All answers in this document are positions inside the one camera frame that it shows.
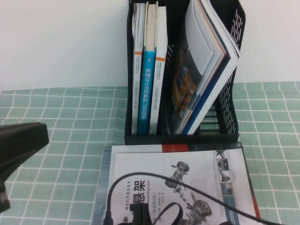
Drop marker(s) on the red white robot brochure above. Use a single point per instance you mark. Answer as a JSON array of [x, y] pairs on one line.
[[174, 148]]

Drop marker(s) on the dark photo cover magazine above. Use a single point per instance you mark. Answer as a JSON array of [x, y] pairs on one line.
[[185, 93]]

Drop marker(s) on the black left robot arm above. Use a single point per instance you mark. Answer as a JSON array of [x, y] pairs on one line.
[[18, 145]]

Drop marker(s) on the white orange-edged magazine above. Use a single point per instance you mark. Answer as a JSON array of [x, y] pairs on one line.
[[204, 47]]

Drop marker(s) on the white car suspension book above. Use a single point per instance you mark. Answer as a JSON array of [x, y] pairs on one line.
[[145, 168]]

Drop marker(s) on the thin white orange-band book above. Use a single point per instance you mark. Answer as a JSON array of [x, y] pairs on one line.
[[135, 93]]

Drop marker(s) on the black mesh book holder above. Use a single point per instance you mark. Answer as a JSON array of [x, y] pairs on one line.
[[182, 138]]

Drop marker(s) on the white blue-edged magazine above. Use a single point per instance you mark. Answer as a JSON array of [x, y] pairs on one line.
[[218, 90]]

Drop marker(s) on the green checkered tablecloth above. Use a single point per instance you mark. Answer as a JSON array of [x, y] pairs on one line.
[[70, 152]]

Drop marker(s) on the white spine orange-band book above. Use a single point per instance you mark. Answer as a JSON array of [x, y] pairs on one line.
[[156, 93]]

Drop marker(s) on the blue spine book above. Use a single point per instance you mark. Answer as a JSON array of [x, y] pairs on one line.
[[145, 93]]

